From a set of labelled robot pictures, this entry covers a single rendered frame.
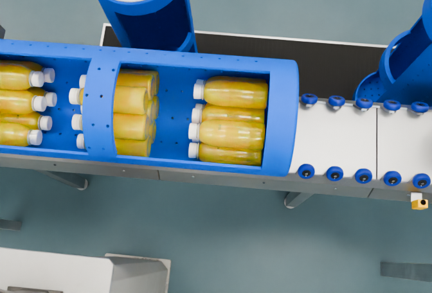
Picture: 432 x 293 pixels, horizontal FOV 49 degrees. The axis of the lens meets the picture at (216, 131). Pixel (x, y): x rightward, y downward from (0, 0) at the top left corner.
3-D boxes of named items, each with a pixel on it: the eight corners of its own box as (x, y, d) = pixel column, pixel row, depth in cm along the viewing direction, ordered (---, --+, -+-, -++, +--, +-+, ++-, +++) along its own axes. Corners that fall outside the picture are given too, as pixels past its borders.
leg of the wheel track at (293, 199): (296, 209, 217) (322, 190, 157) (283, 207, 217) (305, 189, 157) (296, 196, 219) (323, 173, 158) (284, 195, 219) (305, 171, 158)
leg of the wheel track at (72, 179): (87, 190, 222) (33, 166, 161) (74, 189, 222) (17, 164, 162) (89, 178, 223) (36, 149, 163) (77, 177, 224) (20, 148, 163)
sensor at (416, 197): (422, 209, 128) (429, 208, 123) (411, 209, 128) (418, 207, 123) (421, 182, 130) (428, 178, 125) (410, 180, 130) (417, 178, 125)
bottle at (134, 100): (143, 120, 112) (75, 115, 113) (149, 105, 117) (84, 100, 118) (141, 96, 108) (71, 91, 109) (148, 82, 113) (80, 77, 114)
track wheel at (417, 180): (434, 178, 121) (431, 173, 122) (416, 177, 121) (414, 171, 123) (428, 190, 124) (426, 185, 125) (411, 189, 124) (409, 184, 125)
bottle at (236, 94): (268, 79, 118) (202, 74, 119) (269, 87, 112) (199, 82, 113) (265, 104, 121) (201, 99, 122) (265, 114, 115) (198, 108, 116)
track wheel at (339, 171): (345, 170, 122) (344, 165, 124) (328, 169, 122) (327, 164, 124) (342, 183, 125) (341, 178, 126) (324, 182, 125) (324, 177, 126)
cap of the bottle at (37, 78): (30, 73, 117) (37, 74, 117) (36, 69, 120) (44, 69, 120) (31, 88, 118) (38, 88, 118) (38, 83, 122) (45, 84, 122)
